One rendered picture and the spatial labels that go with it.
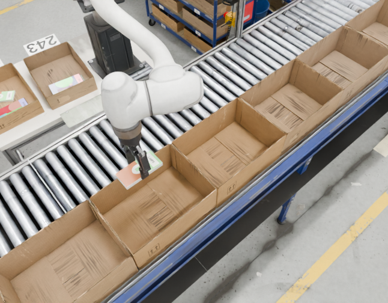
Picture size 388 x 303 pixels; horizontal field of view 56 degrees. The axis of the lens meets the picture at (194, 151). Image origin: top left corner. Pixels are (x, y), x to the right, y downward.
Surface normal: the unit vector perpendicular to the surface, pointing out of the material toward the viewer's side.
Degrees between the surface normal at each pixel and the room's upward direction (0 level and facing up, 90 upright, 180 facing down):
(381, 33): 1
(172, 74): 13
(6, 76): 89
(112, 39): 90
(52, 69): 1
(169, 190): 1
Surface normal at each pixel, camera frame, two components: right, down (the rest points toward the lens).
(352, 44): -0.75, 0.54
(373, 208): -0.02, -0.58
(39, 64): 0.57, 0.65
